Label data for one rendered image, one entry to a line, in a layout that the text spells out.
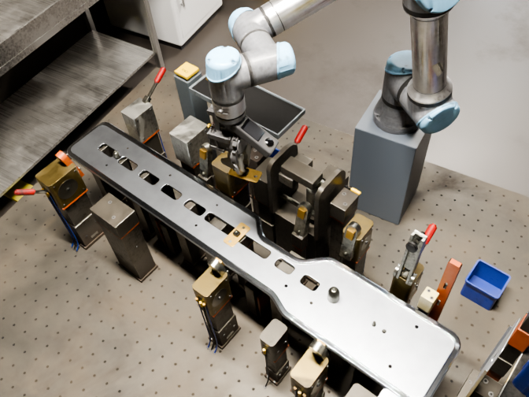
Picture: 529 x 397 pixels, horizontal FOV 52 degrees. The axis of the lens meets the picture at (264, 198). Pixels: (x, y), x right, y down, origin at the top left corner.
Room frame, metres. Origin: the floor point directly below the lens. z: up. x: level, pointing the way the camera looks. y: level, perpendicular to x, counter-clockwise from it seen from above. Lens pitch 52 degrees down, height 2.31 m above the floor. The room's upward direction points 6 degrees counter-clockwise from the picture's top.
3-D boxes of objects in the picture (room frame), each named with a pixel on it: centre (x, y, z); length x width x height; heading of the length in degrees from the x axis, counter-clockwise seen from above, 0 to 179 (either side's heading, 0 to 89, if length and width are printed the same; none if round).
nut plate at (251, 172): (0.92, 0.04, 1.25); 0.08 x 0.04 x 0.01; 61
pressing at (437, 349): (0.91, 0.11, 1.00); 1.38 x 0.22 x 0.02; 47
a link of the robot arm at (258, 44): (0.98, -0.03, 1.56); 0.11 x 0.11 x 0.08; 16
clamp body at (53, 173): (1.16, 0.66, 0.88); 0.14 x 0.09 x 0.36; 137
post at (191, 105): (1.48, 0.22, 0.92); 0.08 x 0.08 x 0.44; 47
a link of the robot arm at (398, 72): (1.21, -0.44, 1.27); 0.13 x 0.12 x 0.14; 16
